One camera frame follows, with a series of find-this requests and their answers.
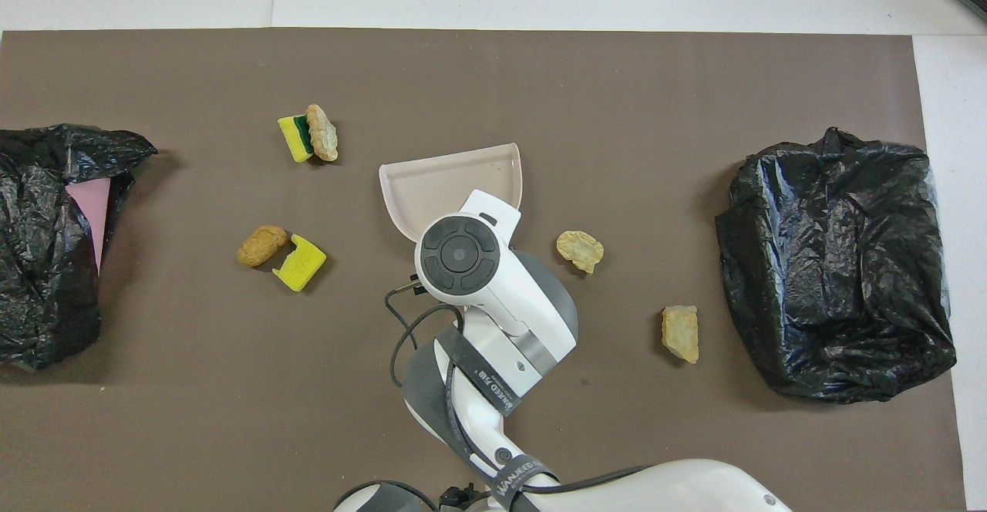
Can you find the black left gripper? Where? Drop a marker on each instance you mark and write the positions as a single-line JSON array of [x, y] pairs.
[[455, 498]]

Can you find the pale elongated bread chunk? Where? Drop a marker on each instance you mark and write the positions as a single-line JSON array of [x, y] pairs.
[[680, 335]]

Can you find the beige plastic dustpan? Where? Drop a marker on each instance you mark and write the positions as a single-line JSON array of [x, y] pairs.
[[447, 180]]

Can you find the brown table mat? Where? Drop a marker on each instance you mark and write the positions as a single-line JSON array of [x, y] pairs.
[[193, 419]]

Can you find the yellow green scouring sponge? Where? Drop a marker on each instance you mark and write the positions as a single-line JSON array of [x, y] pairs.
[[293, 140]]

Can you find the pink bin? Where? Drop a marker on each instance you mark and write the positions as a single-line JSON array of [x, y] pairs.
[[91, 207]]

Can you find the yellow notched sponge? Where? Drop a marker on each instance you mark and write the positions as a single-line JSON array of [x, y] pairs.
[[301, 265]]

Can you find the pale lumpy bread chunk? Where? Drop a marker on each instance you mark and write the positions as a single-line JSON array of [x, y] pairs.
[[580, 251]]

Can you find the black bag lined bin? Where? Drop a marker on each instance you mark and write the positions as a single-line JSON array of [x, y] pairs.
[[833, 265]]

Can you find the black bag on pink bin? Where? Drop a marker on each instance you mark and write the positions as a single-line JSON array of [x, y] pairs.
[[38, 281]]

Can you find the brown bread roll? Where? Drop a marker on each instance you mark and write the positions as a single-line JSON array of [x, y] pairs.
[[262, 246]]

